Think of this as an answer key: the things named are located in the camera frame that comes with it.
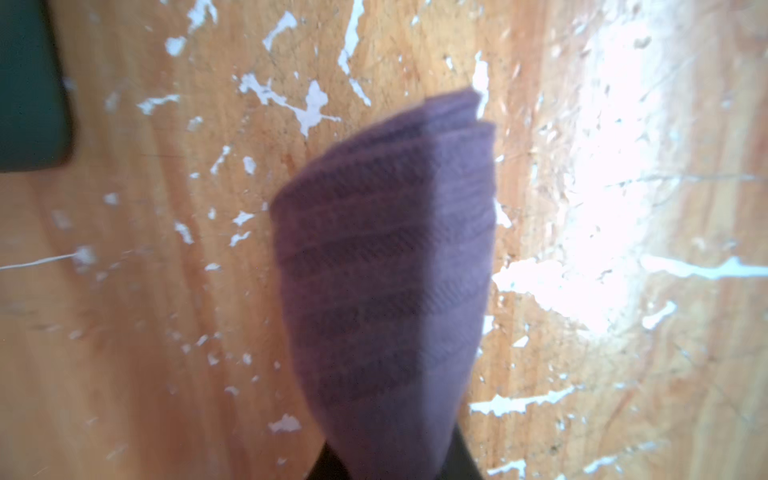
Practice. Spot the purple sock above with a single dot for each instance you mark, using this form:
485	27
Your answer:
384	246

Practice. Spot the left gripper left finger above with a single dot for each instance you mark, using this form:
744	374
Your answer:
328	466

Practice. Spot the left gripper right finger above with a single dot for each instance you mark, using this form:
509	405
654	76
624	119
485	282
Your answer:
459	463

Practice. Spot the green divided plastic tray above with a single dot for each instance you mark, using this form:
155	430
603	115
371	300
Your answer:
36	119

